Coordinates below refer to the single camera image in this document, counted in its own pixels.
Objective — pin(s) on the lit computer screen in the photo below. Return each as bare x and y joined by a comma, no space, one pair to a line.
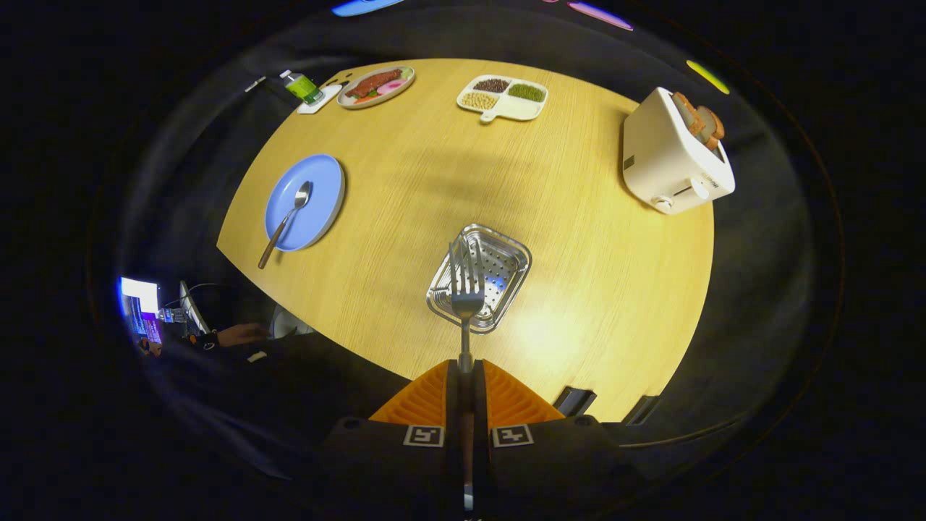
141,307

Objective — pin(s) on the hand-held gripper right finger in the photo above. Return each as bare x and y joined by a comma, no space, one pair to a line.
479,391

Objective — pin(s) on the white toaster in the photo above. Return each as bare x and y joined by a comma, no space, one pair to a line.
665,159

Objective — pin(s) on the white divided bean tray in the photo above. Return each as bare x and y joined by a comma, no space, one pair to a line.
517,108

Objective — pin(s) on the white square coaster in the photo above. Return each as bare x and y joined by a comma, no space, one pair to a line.
327,101

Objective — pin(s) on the metal cutlery drainer basket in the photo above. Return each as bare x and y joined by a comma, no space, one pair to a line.
499,268

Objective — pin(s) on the blue round plate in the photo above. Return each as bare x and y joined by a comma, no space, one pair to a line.
318,188

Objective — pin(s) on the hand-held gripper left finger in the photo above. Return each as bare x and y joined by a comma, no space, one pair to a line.
452,391

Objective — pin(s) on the toasted bread slice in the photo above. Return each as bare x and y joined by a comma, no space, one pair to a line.
687,112
712,126

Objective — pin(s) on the plate of mixed food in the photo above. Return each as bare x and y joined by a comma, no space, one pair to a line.
376,85

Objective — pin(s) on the black table bracket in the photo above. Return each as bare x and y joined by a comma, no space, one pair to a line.
575,400
640,409

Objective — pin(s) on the thin grey monitor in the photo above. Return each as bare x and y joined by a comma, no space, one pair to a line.
192,307

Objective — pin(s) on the green drink bottle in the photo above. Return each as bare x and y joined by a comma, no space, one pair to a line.
302,87

